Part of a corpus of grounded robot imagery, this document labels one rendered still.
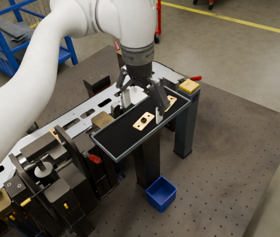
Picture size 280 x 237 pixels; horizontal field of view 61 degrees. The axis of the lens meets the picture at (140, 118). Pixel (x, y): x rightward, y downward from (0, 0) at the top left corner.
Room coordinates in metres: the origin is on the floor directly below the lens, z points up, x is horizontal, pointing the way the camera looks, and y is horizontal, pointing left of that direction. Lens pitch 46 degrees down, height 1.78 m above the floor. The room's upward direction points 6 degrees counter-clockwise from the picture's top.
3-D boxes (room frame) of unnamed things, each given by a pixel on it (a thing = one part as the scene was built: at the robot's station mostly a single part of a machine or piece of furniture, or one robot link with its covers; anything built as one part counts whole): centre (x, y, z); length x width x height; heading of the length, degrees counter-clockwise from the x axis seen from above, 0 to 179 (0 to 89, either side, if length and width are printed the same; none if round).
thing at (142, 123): (0.57, -0.01, 1.17); 0.08 x 0.04 x 0.01; 138
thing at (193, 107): (0.75, -0.21, 0.92); 0.08 x 0.08 x 0.44; 39
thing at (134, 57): (0.57, -0.01, 1.44); 0.09 x 0.09 x 0.06
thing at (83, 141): (0.56, 0.21, 0.89); 0.12 x 0.07 x 0.38; 39
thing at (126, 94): (0.62, 0.04, 1.24); 0.03 x 0.01 x 0.07; 138
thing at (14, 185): (0.39, 0.42, 0.91); 0.07 x 0.05 x 0.42; 39
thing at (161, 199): (0.49, -0.06, 0.75); 0.11 x 0.10 x 0.09; 129
